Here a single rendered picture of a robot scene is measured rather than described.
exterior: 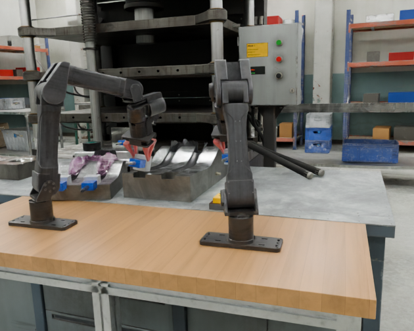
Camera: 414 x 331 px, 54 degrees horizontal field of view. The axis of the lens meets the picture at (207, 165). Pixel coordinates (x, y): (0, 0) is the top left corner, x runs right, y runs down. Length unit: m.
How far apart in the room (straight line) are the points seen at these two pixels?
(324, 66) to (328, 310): 6.93
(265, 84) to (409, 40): 5.89
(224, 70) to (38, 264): 0.66
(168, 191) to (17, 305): 0.91
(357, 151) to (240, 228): 4.06
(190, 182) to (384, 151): 3.81
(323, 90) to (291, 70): 5.53
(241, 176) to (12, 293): 1.28
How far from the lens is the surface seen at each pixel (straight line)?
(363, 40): 7.90
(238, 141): 1.01
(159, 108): 1.37
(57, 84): 1.22
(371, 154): 4.99
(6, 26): 10.56
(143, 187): 1.45
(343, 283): 0.88
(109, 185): 1.47
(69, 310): 1.83
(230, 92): 1.04
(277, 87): 2.13
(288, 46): 2.13
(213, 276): 0.88
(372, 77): 7.86
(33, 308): 1.96
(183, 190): 1.38
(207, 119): 2.10
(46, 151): 1.24
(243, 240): 1.00
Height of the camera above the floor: 1.19
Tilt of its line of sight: 11 degrees down
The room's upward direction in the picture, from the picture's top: 2 degrees counter-clockwise
